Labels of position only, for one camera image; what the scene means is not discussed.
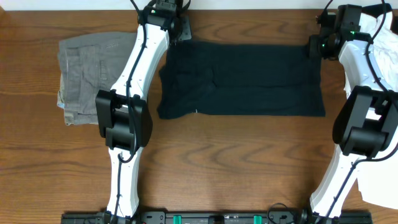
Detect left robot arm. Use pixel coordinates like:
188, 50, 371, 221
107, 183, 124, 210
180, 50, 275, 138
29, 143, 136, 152
95, 9, 192, 223

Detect small black cable loop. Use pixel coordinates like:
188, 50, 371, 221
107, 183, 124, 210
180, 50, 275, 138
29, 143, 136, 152
266, 202, 295, 224

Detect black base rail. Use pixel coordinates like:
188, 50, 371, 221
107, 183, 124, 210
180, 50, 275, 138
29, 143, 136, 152
60, 210, 373, 224

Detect folded grey khaki pants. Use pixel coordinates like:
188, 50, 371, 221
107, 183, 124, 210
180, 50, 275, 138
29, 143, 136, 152
57, 32, 137, 126

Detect black garment under white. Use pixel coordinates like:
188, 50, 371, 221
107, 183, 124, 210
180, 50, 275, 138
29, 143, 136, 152
362, 3, 397, 34

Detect black t-shirt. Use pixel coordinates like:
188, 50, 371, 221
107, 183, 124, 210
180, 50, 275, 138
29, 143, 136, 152
157, 41, 325, 119

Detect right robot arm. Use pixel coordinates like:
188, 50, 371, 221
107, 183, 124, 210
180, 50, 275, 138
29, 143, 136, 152
295, 26, 397, 223

